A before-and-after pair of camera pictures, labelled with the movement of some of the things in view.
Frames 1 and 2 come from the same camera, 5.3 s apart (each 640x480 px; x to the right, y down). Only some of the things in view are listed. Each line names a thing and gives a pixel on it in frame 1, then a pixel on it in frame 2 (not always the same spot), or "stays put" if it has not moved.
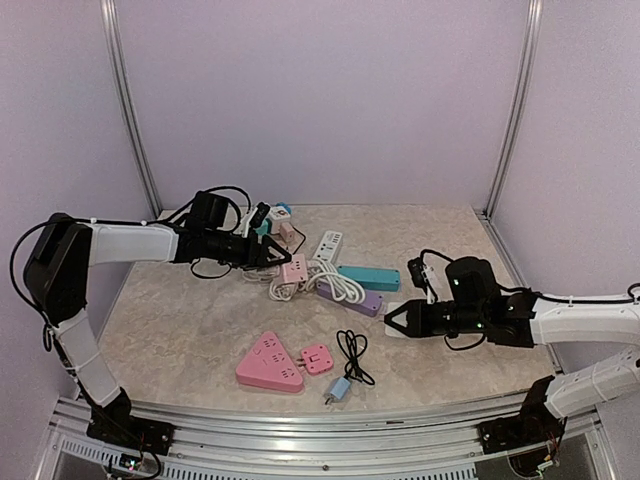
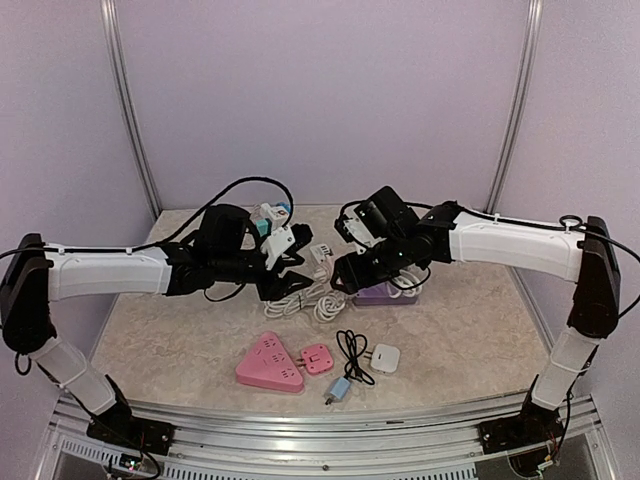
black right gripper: x=417 y=326 to x=353 y=277
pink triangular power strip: x=268 y=364 stays put
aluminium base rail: x=429 y=443 stays put
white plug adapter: x=400 y=319 to x=384 y=358
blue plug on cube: x=284 y=204 stays put
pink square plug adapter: x=317 y=359 stays put
